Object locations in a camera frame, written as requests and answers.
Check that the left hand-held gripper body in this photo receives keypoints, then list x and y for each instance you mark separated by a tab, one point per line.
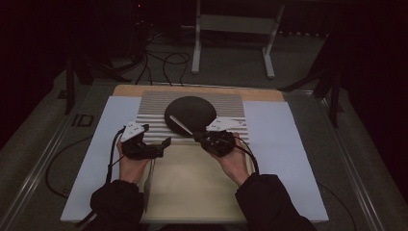
138	150

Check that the light blue sheet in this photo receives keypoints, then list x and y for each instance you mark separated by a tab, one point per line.
282	144

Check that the person's left hand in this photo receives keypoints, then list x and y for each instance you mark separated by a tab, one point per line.
131	170

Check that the grey metal stand frame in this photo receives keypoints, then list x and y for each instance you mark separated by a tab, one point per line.
237	24

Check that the person's right hand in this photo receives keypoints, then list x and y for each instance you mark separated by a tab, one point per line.
235	166

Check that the metal floor rail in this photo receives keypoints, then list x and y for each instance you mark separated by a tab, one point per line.
34	174
347	162

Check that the dark round plate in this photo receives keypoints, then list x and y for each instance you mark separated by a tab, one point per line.
192	109

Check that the beige tray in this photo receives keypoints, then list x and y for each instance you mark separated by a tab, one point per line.
192	186

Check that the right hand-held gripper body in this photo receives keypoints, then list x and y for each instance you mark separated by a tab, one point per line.
219	144

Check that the black stand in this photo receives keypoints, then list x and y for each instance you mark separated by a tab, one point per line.
70	89
335	102

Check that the grey striped placemat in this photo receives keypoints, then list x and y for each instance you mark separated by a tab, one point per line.
154	102

